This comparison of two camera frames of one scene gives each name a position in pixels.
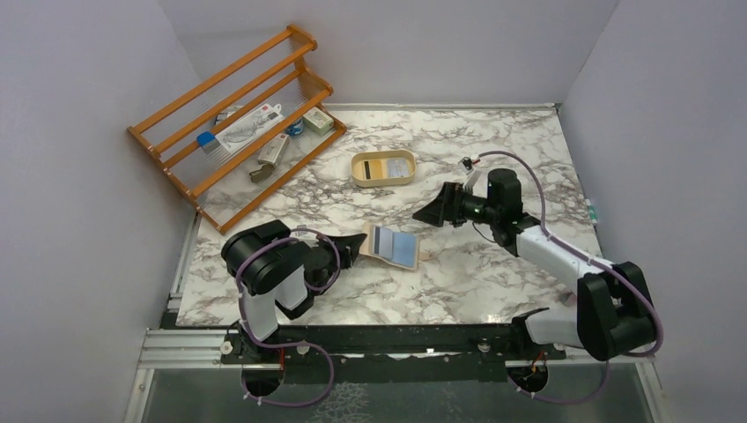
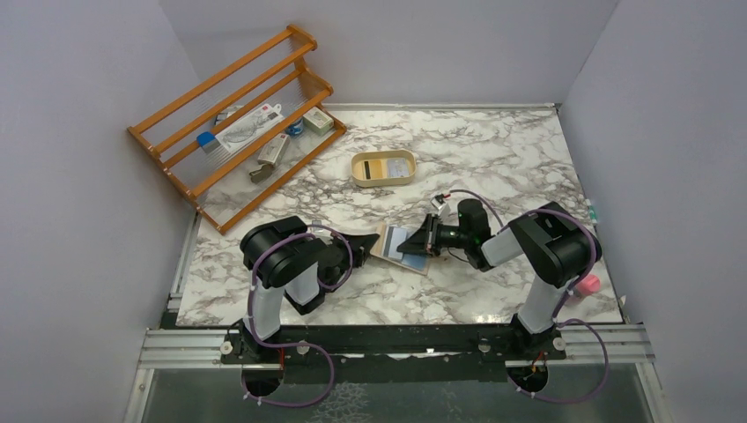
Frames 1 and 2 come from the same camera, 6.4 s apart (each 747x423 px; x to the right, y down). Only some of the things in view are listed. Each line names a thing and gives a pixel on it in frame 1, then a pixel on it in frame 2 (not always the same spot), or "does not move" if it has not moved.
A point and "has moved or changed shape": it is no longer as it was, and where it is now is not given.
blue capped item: x=208 y=141 does not move
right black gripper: x=454 y=201 -> x=433 y=237
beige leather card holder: x=401 y=248 has moved or changed shape
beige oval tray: x=379 y=167 does not move
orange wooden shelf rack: x=232 y=137 does not move
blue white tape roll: x=296 y=129 does not move
